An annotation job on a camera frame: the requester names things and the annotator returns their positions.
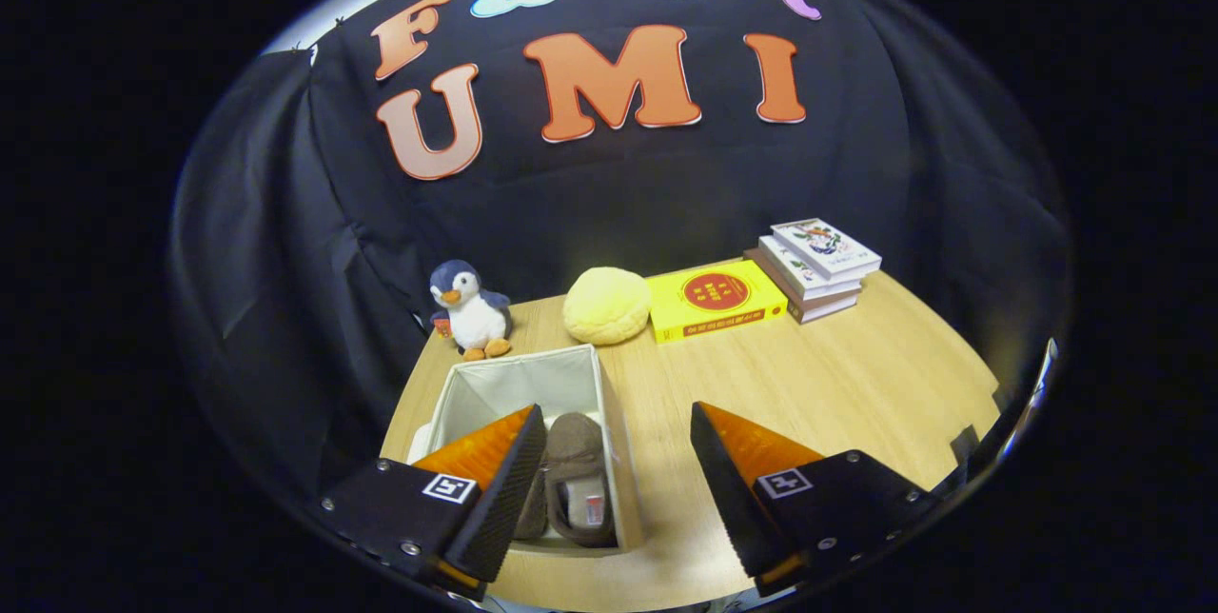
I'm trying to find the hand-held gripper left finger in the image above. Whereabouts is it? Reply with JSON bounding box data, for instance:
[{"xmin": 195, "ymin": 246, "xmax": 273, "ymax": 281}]
[{"xmin": 314, "ymin": 404, "xmax": 549, "ymax": 600}]

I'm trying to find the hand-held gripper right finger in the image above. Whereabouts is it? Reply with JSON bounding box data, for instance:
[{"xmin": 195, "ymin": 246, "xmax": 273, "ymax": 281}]
[{"xmin": 690, "ymin": 401, "xmax": 943, "ymax": 598}]

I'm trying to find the brown suede shoe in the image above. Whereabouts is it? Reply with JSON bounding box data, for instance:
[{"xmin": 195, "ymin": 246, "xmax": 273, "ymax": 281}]
[
  {"xmin": 544, "ymin": 413, "xmax": 618, "ymax": 547},
  {"xmin": 514, "ymin": 465, "xmax": 551, "ymax": 540}
]

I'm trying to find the beige fabric storage box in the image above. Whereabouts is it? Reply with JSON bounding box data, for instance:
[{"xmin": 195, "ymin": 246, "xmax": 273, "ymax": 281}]
[{"xmin": 407, "ymin": 344, "xmax": 643, "ymax": 557}]

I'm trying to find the yellow book with red circle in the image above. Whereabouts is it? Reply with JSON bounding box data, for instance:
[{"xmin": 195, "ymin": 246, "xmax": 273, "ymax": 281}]
[{"xmin": 645, "ymin": 259, "xmax": 791, "ymax": 345}]

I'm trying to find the penguin plush toy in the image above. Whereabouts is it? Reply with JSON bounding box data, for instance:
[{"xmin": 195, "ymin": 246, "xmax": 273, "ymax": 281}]
[{"xmin": 428, "ymin": 259, "xmax": 515, "ymax": 363}]

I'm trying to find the brown cover book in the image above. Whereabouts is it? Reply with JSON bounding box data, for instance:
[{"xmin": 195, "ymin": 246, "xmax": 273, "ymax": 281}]
[{"xmin": 744, "ymin": 247, "xmax": 862, "ymax": 324}]

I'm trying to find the yellow round plush cushion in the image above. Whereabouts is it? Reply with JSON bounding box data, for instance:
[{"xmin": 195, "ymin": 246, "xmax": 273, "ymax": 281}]
[{"xmin": 562, "ymin": 267, "xmax": 654, "ymax": 346}]

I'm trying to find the white illustrated cover book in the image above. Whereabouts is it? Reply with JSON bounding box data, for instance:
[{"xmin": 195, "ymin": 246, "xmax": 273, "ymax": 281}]
[{"xmin": 771, "ymin": 218, "xmax": 883, "ymax": 283}]

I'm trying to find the black backdrop cloth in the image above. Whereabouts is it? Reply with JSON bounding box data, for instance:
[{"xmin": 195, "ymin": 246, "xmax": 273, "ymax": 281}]
[{"xmin": 171, "ymin": 0, "xmax": 1071, "ymax": 519}]

